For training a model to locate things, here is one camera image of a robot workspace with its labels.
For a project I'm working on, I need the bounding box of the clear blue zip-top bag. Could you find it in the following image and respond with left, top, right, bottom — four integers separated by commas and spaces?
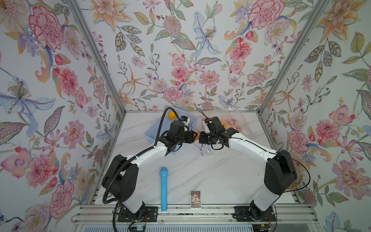
193, 121, 216, 157

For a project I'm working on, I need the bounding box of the yellow peach top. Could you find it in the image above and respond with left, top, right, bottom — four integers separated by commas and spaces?
168, 111, 178, 120

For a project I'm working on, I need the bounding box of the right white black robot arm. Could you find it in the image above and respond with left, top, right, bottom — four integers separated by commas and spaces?
199, 117, 300, 221

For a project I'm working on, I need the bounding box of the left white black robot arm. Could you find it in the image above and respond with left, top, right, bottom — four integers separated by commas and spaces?
101, 107, 197, 220

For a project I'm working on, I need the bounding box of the blue perforated plastic basket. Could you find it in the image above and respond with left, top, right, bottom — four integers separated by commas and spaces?
145, 108, 198, 143

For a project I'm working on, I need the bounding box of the light blue toy microphone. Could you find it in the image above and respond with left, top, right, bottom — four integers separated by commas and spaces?
160, 167, 168, 212

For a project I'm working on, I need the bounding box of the small purple card box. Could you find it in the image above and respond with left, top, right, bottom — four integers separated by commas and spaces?
190, 190, 202, 209

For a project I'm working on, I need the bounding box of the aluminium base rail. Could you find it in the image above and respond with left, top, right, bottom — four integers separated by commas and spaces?
71, 204, 319, 225

